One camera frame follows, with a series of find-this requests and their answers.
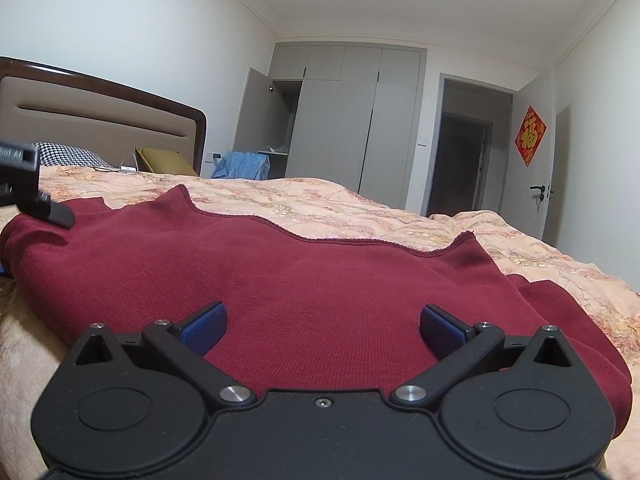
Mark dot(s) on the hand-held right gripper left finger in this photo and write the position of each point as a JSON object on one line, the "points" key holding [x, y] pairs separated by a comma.
{"points": [[205, 327]]}

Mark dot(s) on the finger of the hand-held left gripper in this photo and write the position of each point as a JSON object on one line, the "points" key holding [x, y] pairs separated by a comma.
{"points": [[52, 212]]}

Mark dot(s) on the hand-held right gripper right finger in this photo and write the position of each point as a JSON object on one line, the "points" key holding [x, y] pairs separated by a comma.
{"points": [[442, 330]]}

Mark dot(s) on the dark red long-sleeve sweater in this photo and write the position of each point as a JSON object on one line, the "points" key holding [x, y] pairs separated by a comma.
{"points": [[325, 300]]}

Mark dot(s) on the houndstooth pillow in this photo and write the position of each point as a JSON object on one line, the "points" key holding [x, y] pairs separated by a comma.
{"points": [[70, 155]]}

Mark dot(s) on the brown padded headboard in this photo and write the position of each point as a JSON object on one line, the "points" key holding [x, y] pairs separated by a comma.
{"points": [[100, 125]]}

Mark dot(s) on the floral beige quilt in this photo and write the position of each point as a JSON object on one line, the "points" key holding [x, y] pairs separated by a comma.
{"points": [[400, 220]]}

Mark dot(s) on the olive green pillow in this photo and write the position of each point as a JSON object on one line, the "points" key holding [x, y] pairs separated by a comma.
{"points": [[165, 162]]}

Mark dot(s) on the white room door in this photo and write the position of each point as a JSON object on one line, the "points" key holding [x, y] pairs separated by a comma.
{"points": [[530, 210]]}

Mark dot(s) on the blue cloth heap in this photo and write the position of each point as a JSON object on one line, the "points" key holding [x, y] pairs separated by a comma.
{"points": [[245, 166]]}

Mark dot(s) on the small white shelf item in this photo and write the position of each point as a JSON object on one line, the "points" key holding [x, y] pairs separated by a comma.
{"points": [[274, 149]]}

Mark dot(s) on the red diamond door decoration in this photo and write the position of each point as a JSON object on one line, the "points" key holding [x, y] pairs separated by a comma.
{"points": [[530, 135]]}

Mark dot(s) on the grey built-in wardrobe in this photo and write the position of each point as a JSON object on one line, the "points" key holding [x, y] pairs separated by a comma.
{"points": [[330, 125]]}

